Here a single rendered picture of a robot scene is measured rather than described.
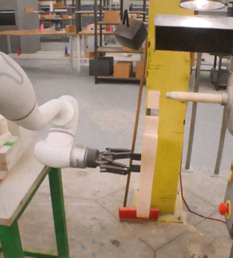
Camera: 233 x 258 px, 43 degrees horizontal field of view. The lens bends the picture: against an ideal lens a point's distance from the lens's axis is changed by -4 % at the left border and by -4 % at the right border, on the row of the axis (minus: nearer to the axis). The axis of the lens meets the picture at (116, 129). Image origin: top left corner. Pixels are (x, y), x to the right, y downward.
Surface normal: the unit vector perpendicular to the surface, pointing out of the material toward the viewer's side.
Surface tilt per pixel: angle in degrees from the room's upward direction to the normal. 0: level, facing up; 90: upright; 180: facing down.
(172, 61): 90
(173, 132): 90
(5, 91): 109
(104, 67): 90
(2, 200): 0
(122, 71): 90
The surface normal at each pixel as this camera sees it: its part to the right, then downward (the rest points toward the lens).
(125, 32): -0.32, -0.33
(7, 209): 0.01, -0.92
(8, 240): -0.15, 0.40
